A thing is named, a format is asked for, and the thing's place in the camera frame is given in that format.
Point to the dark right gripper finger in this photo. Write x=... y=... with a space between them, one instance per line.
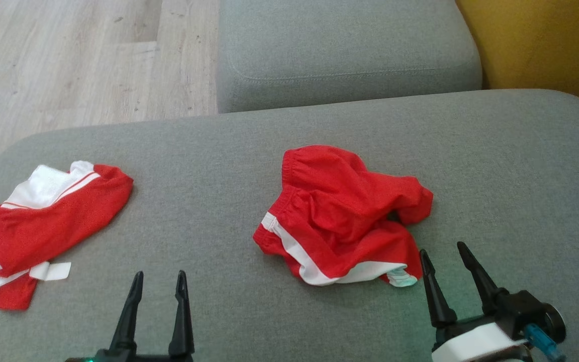
x=438 y=301
x=481 y=284

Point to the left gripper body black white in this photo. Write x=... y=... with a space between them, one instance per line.
x=133 y=359

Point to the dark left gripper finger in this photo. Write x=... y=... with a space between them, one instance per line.
x=127 y=322
x=182 y=322

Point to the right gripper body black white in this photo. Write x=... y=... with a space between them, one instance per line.
x=480 y=342

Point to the red and white jersey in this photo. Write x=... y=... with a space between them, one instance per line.
x=43 y=226

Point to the red shorts with white stripe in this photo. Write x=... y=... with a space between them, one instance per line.
x=340 y=211

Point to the blue right gripper plug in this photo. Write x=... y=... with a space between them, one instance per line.
x=541 y=339

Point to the large grey sofa seat cushion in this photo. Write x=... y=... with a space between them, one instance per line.
x=219 y=176

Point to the small grey sofa cushion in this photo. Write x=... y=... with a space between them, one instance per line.
x=345 y=50

